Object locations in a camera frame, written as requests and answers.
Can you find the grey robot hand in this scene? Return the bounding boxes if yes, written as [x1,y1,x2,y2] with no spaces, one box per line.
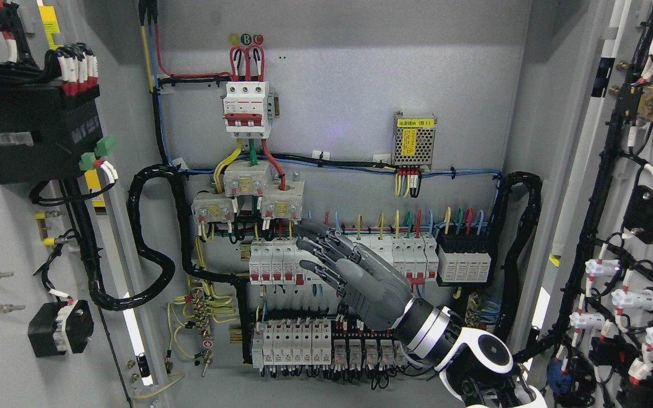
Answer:
[294,220,413,331]

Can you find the white three pole main breaker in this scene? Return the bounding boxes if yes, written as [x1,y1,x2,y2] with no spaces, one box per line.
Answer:
[222,81,274,139]

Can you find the black corrugated cable conduit left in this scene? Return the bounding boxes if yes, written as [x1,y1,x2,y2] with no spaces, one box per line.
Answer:
[80,163,251,363]

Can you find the brass ground terminal bar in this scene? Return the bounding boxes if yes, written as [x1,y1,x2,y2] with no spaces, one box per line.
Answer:
[191,288,213,377]

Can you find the lower relay terminal row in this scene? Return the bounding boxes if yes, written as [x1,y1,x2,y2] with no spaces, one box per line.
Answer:
[251,314,410,388]

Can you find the black surge protector block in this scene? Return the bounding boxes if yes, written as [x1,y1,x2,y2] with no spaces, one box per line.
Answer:
[437,230,493,288]

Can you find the white socket breaker row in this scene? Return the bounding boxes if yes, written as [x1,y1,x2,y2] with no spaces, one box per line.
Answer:
[349,232,439,286]

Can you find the clear current transformer blocks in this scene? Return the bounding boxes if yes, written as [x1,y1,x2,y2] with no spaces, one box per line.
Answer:
[191,160,305,229]

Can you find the metal mesh power supply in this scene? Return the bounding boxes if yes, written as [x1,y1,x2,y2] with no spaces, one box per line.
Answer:
[392,110,438,169]

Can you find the grey cabinet door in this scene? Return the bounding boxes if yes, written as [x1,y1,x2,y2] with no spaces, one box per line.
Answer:
[0,1,159,407]
[506,1,653,407]

